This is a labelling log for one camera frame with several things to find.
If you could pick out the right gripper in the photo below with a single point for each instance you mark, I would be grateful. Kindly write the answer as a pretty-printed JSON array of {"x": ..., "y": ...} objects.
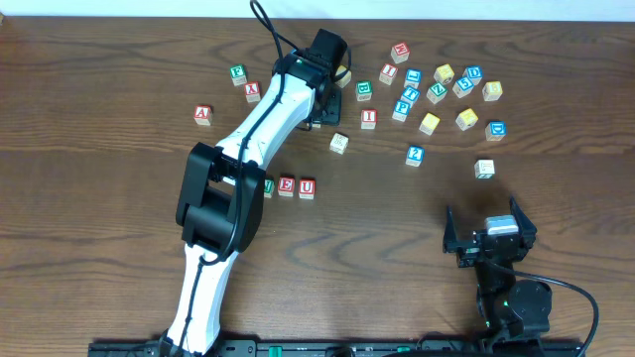
[{"x": 476, "y": 246}]

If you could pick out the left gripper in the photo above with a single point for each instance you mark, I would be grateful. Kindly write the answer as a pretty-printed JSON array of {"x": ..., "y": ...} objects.
[{"x": 330, "y": 106}]

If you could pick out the red i block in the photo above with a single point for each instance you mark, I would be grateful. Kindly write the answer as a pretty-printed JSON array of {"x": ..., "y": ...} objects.
[
  {"x": 388, "y": 73},
  {"x": 368, "y": 119}
]

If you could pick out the blue P wooden block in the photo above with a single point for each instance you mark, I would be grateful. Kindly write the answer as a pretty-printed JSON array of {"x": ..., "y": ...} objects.
[{"x": 401, "y": 111}]

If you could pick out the red U block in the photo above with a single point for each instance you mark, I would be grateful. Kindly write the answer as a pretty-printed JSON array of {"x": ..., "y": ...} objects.
[{"x": 307, "y": 189}]

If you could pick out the red E wooden block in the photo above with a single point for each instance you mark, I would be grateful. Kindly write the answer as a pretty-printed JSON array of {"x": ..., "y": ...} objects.
[{"x": 286, "y": 186}]

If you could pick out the green N wooden block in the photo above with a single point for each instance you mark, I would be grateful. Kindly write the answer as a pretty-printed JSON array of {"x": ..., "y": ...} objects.
[{"x": 269, "y": 188}]

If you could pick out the yellow S wooden block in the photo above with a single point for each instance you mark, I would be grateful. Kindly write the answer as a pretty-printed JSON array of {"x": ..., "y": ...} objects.
[{"x": 429, "y": 124}]

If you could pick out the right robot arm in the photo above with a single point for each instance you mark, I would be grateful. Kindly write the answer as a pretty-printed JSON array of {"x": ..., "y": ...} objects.
[{"x": 514, "y": 310}]

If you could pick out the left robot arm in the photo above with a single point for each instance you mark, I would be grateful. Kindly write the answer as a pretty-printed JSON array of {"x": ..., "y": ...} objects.
[{"x": 222, "y": 196}]

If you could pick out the yellow C wooden block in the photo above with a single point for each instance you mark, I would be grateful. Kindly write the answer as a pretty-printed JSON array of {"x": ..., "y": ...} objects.
[{"x": 342, "y": 76}]

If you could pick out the plain side yellow block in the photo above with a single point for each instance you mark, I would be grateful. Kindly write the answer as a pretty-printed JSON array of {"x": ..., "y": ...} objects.
[{"x": 338, "y": 143}]

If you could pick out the green B wooden block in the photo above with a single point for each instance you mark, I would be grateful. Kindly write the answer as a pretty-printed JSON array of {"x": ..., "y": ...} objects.
[{"x": 363, "y": 90}]

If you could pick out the green 7 wooden block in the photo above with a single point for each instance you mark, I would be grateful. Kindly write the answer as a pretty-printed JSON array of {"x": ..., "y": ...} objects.
[{"x": 484, "y": 169}]

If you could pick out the red Y wooden block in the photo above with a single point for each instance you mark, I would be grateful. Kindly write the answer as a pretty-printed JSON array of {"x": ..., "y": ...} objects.
[{"x": 252, "y": 92}]

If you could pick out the blue T wooden block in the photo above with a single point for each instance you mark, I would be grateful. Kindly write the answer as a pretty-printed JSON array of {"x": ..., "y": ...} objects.
[{"x": 410, "y": 95}]

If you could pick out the blue L wooden block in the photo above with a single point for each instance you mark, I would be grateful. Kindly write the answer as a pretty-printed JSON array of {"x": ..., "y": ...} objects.
[{"x": 413, "y": 78}]

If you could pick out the red M wooden block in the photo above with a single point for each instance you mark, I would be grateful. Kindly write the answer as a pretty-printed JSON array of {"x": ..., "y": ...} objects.
[{"x": 400, "y": 52}]

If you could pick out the green F wooden block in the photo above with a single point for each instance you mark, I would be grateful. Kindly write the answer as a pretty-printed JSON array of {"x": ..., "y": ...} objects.
[{"x": 238, "y": 74}]

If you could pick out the blue 2 wooden block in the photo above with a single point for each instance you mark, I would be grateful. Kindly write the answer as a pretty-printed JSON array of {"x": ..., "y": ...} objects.
[{"x": 415, "y": 155}]

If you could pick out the blue D block near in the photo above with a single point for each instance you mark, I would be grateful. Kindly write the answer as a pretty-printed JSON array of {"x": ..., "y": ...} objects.
[{"x": 495, "y": 131}]

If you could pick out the blue d block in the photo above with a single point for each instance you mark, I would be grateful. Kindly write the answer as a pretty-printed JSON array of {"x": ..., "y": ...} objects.
[
  {"x": 473, "y": 73},
  {"x": 495, "y": 131}
]

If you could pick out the green Z wooden block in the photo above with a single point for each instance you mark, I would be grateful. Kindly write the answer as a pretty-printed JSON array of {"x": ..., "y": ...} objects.
[{"x": 436, "y": 93}]

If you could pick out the yellow W wooden block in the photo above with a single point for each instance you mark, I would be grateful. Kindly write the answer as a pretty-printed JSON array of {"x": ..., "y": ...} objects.
[{"x": 466, "y": 119}]

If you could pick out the yellow M wooden block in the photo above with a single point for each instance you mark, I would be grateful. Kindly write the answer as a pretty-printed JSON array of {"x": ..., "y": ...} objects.
[{"x": 444, "y": 74}]

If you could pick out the red A wooden block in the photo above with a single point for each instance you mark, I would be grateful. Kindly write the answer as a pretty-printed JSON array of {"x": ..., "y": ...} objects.
[{"x": 203, "y": 115}]

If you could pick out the blue 5 wooden block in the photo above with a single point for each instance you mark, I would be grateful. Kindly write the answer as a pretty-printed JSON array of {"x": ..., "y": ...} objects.
[{"x": 462, "y": 87}]

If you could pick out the yellow 8 wooden block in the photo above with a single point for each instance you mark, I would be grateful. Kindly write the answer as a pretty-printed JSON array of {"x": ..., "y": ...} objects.
[{"x": 492, "y": 90}]

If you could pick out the blue D block far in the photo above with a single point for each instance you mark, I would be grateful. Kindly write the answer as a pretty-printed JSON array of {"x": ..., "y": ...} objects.
[{"x": 473, "y": 73}]

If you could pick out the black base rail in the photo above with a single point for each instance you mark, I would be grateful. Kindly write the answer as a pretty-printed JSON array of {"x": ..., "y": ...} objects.
[{"x": 426, "y": 347}]

